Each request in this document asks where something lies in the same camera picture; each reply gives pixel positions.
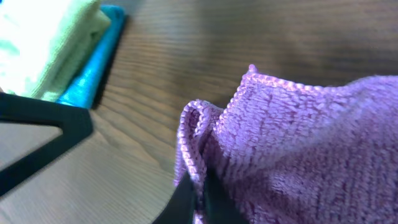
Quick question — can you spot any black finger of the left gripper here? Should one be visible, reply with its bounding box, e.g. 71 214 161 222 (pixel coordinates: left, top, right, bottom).
1 93 93 197

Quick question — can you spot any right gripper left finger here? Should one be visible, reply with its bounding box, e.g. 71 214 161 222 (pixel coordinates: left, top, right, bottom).
152 172 196 224

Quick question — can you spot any purple microfiber cloth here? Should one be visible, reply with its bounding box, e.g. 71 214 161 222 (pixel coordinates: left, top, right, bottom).
175 65 397 223

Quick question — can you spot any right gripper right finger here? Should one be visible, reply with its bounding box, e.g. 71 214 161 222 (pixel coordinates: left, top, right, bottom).
204 169 249 224

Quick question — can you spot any folded green cloth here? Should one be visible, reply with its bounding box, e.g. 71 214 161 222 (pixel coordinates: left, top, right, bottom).
1 0 111 102

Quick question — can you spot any folded blue cloth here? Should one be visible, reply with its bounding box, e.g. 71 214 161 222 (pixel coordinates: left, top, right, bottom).
56 5 126 109

